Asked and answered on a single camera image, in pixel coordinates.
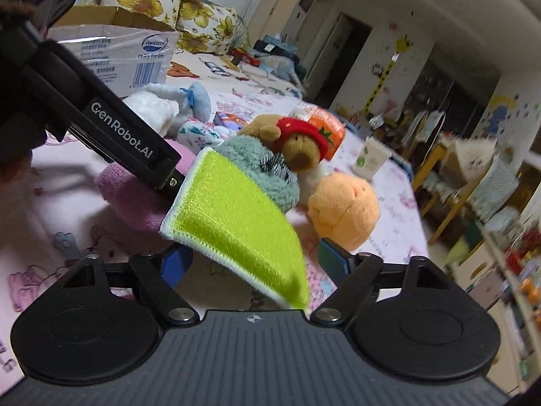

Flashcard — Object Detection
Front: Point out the giraffe wall sticker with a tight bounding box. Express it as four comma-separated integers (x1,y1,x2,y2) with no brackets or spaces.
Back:
364,35,414,113

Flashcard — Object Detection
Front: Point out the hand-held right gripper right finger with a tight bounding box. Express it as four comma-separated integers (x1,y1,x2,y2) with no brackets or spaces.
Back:
310,238,456,329

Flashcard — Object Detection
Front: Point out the brown plush with red hat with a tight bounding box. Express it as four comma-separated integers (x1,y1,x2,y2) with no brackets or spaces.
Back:
236,114,335,175

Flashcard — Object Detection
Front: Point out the orange plush toy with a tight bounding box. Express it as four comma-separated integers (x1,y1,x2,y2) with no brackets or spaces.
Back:
307,173,381,252

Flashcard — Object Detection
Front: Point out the white paper cup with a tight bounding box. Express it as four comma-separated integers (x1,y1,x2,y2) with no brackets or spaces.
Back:
351,136,392,180

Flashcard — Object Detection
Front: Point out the grey-green fuzzy cloth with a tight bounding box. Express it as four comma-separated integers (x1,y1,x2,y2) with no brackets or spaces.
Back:
215,134,302,213

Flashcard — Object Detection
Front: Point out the pink plush toy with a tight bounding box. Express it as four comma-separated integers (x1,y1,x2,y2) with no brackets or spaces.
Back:
95,139,197,234

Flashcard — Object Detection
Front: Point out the orange packet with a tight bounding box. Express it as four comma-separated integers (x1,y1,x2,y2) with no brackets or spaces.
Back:
291,103,347,160

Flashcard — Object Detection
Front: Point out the yellow chair with cloth cover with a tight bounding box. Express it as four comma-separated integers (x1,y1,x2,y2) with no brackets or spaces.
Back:
412,133,521,244

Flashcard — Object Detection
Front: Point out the sofa with printed cover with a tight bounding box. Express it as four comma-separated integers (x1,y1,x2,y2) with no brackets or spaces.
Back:
85,0,307,94

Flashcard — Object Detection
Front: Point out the white and blue plush toy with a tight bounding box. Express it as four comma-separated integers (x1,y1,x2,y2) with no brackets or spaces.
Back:
122,82,212,137

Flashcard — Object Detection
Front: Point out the cardboard box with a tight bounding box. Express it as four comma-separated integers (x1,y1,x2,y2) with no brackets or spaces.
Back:
46,5,181,99

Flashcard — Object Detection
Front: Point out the red item on sofa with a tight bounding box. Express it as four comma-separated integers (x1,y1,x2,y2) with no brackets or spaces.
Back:
229,48,261,67

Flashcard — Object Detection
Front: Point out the blue clothes pile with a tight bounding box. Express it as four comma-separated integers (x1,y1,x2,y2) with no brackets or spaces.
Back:
253,37,306,86

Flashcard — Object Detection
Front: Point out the floral cloth bundle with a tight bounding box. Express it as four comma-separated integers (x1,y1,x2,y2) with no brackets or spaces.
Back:
177,117,238,150

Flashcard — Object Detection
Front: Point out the green microfiber cloth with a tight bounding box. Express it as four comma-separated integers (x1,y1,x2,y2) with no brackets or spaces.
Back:
160,147,312,310

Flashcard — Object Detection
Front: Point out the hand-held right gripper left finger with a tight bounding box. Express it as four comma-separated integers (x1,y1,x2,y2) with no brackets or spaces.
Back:
63,243,200,329

